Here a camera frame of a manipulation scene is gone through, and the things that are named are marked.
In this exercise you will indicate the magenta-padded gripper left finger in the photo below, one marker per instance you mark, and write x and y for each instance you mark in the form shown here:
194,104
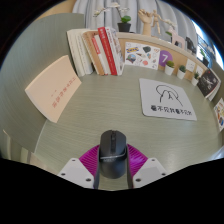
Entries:
76,173

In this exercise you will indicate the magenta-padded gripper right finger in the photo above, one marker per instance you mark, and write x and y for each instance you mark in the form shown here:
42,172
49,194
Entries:
148,171

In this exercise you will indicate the dark grey computer mouse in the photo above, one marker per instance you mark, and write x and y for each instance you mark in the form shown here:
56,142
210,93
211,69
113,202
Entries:
113,156

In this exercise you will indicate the light grey printed mouse pad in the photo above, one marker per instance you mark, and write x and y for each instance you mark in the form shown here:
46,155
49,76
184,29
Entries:
166,100

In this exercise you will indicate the beige thin book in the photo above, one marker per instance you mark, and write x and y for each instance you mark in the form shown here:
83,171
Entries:
53,88

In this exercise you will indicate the small succulent in white pot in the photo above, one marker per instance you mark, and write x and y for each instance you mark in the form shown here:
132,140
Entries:
194,81
181,74
169,70

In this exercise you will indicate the black cover book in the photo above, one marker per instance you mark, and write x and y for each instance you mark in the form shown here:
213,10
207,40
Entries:
207,82

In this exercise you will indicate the purple round number sign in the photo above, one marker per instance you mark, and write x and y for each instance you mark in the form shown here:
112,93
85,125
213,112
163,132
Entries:
164,56

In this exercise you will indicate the white sticker picture card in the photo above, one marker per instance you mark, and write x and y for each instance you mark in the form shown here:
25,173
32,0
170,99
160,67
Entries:
141,55

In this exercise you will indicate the brown cover book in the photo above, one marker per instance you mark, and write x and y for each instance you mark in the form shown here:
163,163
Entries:
91,50

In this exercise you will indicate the white orchid in black pot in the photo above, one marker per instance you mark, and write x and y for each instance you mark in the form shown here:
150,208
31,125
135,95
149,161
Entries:
205,60
124,26

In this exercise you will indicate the red-spined book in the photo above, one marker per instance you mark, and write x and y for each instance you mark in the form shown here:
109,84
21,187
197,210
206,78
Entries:
106,50

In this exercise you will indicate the wooden back shelf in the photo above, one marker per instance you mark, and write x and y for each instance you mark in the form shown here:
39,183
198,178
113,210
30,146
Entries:
166,45

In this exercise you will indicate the black wooden horse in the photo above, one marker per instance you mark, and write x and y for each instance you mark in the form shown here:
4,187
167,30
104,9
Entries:
190,45

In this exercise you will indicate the pink wooden horse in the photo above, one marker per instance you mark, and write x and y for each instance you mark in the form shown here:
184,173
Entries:
179,40

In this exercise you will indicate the green desk partition panel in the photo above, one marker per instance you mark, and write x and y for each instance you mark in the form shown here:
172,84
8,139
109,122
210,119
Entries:
33,43

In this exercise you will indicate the window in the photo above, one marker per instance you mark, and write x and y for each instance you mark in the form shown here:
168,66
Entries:
210,43

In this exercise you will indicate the wooden hand model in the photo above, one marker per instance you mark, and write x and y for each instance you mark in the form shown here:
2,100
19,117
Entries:
146,23

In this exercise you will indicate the wooden artist mannequin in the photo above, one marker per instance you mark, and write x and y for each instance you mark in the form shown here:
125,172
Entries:
155,20

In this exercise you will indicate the light grey curtain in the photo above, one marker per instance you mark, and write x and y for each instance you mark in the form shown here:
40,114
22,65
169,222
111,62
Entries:
133,8

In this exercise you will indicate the white wall socket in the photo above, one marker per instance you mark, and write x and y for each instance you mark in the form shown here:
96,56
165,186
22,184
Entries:
190,65
199,70

